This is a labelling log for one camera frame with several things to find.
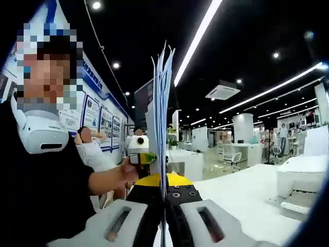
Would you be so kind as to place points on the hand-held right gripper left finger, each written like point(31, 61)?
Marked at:
point(120, 218)

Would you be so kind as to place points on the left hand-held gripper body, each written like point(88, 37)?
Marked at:
point(135, 148)

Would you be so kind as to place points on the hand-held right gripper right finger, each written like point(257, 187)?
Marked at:
point(195, 218)

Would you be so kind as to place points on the stack of white printing papers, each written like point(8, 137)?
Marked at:
point(160, 128)

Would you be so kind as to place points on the person's left hand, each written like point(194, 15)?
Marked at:
point(129, 172)

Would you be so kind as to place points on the green potted plant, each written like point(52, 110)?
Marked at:
point(173, 144)

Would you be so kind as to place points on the operator in black shirt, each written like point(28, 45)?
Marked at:
point(106, 123)

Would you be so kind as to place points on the white desk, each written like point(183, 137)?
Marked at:
point(190, 164)

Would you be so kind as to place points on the black display on pole stand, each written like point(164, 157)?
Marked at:
point(141, 100)

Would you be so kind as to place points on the white reclining chair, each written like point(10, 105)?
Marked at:
point(82, 154)

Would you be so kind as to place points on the white partition panel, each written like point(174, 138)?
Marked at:
point(199, 139)

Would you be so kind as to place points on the white office chair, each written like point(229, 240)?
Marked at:
point(231, 157)

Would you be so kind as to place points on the white worn neck device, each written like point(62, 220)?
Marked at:
point(43, 133)

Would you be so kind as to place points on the ceiling air conditioner unit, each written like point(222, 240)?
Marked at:
point(222, 90)

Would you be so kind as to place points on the white printer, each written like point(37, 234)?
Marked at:
point(300, 175)

